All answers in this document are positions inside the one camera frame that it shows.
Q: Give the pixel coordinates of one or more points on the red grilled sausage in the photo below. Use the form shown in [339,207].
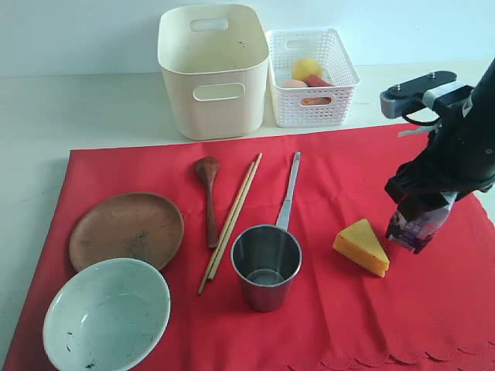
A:
[316,81]

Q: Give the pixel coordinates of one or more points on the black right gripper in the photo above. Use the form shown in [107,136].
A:
[459,157]

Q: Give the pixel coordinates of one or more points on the brown wooden plate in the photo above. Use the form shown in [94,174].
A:
[139,225]

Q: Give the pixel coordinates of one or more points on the brown egg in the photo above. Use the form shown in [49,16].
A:
[294,84]

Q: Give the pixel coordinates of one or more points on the left wooden chopstick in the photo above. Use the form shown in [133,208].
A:
[223,234]

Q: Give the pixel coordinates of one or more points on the orange fried food piece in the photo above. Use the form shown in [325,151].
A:
[316,101]

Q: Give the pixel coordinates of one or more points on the wooden chopstick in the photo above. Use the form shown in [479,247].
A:
[223,234]
[236,215]

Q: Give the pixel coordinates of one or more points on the brown wooden spoon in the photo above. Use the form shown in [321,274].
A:
[206,169]

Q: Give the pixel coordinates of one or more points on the pale green bowl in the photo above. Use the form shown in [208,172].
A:
[109,316]

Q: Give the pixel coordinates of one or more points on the white perforated plastic basket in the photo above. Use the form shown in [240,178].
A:
[286,46]

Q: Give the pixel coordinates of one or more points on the stainless steel cup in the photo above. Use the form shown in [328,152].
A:
[266,258]

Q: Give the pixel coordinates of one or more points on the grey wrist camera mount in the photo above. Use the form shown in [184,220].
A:
[438,91]

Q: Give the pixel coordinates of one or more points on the yellow lemon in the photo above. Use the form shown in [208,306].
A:
[306,67]

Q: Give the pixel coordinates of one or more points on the large cream plastic bin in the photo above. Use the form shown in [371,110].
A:
[214,62]

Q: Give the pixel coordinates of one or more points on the right wooden chopstick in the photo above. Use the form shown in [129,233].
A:
[236,215]

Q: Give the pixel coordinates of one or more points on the red table cloth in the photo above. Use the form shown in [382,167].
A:
[433,311]

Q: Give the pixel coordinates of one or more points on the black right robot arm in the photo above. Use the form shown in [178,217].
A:
[488,77]

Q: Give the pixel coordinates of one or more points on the silver table knife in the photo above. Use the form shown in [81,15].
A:
[284,213]

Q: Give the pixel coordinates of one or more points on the yellow cheese wedge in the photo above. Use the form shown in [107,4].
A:
[358,243]

